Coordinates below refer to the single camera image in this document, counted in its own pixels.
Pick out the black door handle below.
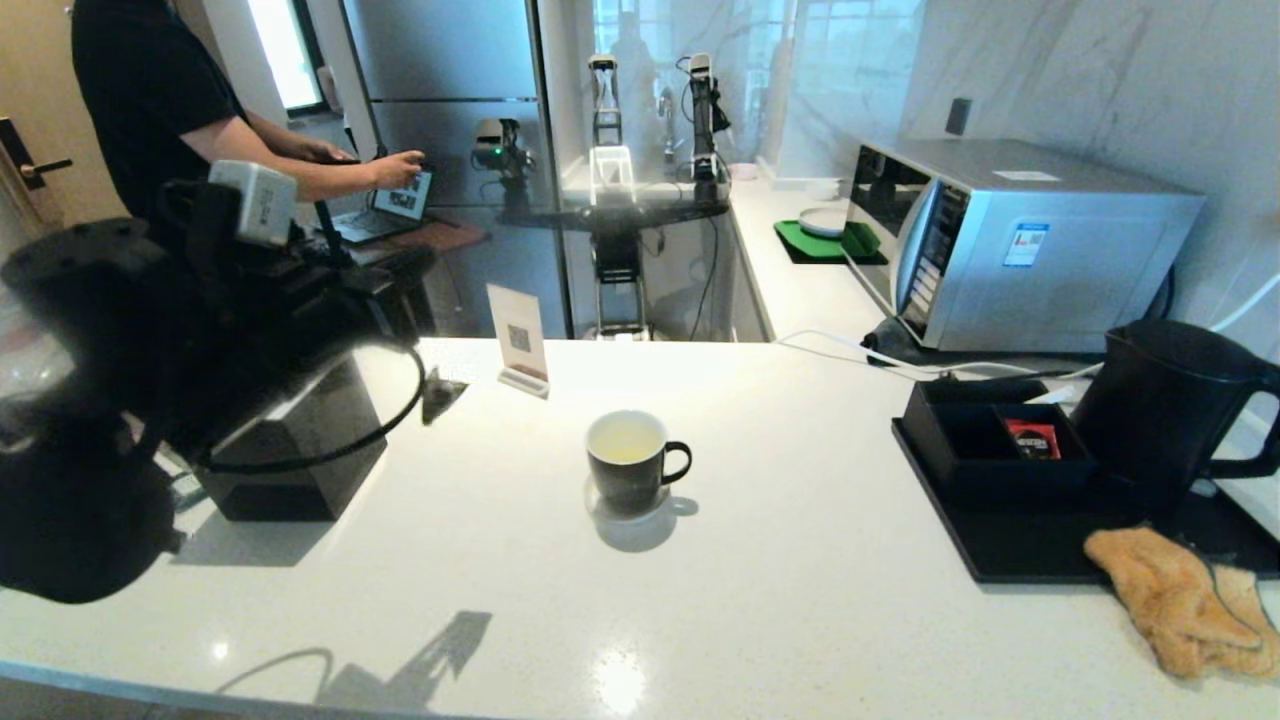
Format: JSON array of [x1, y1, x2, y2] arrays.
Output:
[[0, 118, 76, 193]]

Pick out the silver microwave oven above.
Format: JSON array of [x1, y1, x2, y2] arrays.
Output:
[[845, 138, 1206, 356]]

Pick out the wooden table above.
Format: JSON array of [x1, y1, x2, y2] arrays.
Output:
[[345, 218, 491, 336]]

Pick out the robot behind glass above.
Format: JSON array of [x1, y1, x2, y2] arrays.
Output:
[[472, 52, 746, 341]]

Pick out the black organizer box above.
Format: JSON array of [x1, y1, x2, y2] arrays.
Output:
[[903, 378, 1098, 501]]

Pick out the silver refrigerator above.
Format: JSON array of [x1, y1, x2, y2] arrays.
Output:
[[340, 0, 571, 341]]

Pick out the person in black shirt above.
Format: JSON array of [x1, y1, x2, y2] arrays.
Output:
[[70, 0, 426, 236]]

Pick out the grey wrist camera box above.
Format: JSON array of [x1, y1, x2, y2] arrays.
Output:
[[208, 160, 299, 249]]

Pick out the bright window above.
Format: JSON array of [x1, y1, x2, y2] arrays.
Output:
[[247, 0, 326, 121]]

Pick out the tea bag with tag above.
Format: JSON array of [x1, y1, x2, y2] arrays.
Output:
[[421, 300, 469, 427]]

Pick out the red coffee sachet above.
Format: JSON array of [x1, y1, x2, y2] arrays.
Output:
[[1005, 418, 1065, 463]]

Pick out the orange cloth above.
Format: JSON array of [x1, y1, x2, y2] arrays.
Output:
[[1085, 528, 1280, 681]]

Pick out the black serving tray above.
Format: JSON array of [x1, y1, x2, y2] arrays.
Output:
[[890, 380, 1280, 586]]

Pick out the black tissue box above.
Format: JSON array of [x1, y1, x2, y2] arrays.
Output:
[[195, 355, 389, 523]]

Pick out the black ceramic mug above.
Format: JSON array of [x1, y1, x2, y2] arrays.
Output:
[[586, 410, 693, 517]]

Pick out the QR code sign stand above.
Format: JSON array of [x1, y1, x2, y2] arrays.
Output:
[[487, 284, 553, 400]]

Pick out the wooden door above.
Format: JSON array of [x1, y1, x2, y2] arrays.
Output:
[[0, 0, 126, 236]]

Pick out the black electric kettle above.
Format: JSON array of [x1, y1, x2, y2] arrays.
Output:
[[1070, 320, 1280, 511]]

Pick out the open laptop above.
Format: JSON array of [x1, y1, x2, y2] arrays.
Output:
[[335, 168, 436, 246]]

